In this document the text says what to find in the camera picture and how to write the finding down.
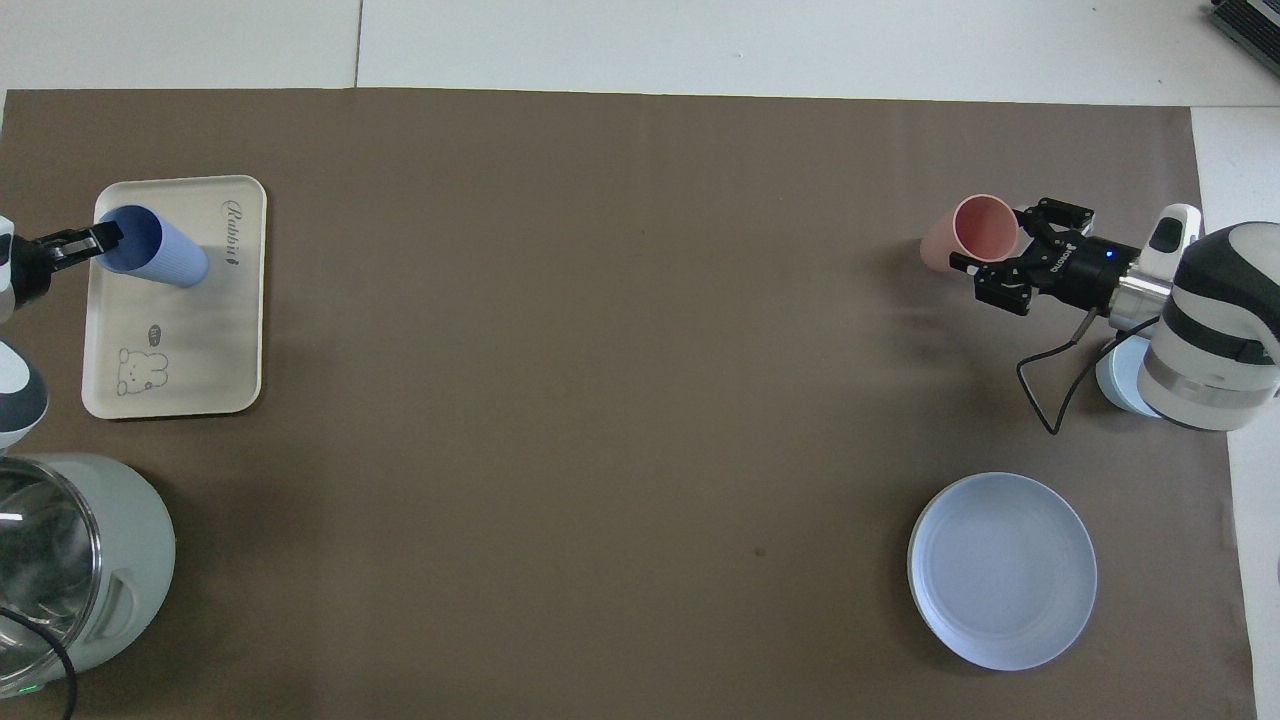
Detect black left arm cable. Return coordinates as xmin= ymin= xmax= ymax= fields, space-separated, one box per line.
xmin=0 ymin=605 xmax=79 ymax=720

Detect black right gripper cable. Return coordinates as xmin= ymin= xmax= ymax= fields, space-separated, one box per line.
xmin=1017 ymin=310 xmax=1161 ymax=436

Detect pink cup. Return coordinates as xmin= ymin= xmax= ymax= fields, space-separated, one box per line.
xmin=920 ymin=194 xmax=1021 ymax=273

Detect pale green cooking pot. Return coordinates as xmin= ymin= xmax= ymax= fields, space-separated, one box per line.
xmin=0 ymin=453 xmax=177 ymax=701

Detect light blue bowl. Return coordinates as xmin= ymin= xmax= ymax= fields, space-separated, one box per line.
xmin=1095 ymin=335 xmax=1166 ymax=418

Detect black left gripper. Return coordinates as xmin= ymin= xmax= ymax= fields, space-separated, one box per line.
xmin=10 ymin=220 xmax=126 ymax=309

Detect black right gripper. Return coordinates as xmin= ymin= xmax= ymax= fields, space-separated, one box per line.
xmin=950 ymin=198 xmax=1141 ymax=317

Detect cream tray with bear print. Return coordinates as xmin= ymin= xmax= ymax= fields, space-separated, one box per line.
xmin=81 ymin=175 xmax=269 ymax=419

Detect brown table mat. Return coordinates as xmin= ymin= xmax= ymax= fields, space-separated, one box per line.
xmin=0 ymin=88 xmax=1257 ymax=720

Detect dark grey device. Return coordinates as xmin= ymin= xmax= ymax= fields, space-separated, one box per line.
xmin=1205 ymin=0 xmax=1280 ymax=56

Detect blue ribbed cup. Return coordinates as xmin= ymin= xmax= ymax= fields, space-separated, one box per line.
xmin=97 ymin=204 xmax=210 ymax=289

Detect lavender blue plate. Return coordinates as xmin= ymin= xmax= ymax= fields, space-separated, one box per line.
xmin=907 ymin=472 xmax=1098 ymax=672

